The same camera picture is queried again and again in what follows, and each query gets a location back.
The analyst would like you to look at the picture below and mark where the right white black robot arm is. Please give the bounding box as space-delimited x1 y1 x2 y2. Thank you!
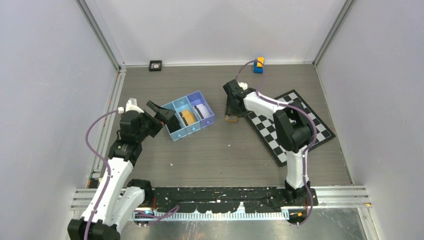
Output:
223 79 317 207

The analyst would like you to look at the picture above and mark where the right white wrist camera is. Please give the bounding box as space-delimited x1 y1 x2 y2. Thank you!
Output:
238 82 249 91

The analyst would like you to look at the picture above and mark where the small black square box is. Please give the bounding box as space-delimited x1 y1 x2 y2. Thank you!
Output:
148 60 163 72

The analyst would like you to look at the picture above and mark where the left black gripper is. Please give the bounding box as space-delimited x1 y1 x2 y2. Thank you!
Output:
135 101 175 143

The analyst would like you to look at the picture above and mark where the blue purple three-drawer organizer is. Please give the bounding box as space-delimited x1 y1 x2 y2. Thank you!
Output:
162 91 215 142

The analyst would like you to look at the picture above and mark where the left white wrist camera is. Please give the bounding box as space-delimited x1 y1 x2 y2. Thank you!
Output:
117 98 145 114

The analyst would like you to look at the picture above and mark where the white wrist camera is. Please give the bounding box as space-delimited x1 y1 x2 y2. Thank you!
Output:
117 98 145 114
238 82 249 91

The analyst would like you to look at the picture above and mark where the blue yellow toy block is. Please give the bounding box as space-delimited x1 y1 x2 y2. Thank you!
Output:
253 57 265 74

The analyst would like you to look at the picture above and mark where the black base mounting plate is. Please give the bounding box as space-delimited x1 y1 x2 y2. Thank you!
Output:
139 186 318 214

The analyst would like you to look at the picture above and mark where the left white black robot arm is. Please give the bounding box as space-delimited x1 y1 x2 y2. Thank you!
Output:
67 98 178 240

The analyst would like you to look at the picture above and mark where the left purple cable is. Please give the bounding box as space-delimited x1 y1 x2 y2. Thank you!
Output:
82 108 125 240

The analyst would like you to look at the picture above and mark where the yellow item in blue drawer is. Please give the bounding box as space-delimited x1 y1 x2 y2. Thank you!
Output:
179 109 196 127

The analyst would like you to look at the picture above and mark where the orange leather card holder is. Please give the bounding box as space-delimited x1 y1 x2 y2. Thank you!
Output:
224 114 239 122

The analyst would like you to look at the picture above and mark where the black white checkerboard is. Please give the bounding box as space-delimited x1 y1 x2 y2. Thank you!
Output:
245 89 336 167

